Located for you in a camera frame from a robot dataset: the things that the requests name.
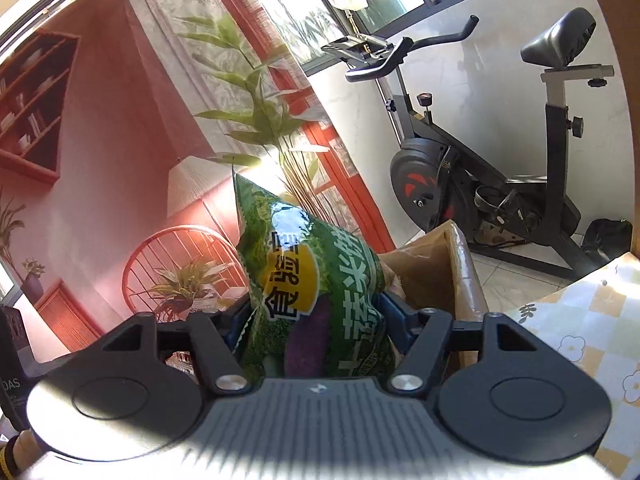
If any checkered floral tablecloth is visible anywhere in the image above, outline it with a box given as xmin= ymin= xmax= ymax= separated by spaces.
xmin=506 ymin=252 xmax=640 ymax=479

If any printed room backdrop cloth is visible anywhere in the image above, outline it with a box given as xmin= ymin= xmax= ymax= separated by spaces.
xmin=1 ymin=0 xmax=395 ymax=362

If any person's left hand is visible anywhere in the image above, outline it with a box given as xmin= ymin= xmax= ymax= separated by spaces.
xmin=0 ymin=429 xmax=43 ymax=480

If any green snack bag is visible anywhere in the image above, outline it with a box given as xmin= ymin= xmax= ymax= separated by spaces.
xmin=233 ymin=174 xmax=401 ymax=382

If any black exercise bike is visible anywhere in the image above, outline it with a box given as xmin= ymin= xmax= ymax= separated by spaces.
xmin=319 ymin=6 xmax=616 ymax=281

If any cardboard box with plastic liner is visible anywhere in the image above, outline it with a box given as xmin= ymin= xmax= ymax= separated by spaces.
xmin=380 ymin=221 xmax=488 ymax=393

